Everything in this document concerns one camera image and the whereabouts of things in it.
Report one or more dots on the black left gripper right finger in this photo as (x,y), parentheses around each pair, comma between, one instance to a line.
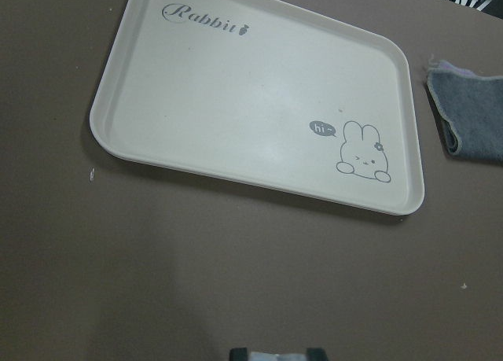
(316,354)

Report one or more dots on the beige rabbit tray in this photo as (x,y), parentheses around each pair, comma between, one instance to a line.
(264,93)

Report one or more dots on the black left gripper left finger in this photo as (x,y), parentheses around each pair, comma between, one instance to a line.
(238,354)

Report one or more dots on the grey folded cloth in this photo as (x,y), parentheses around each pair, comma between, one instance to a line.
(470,111)

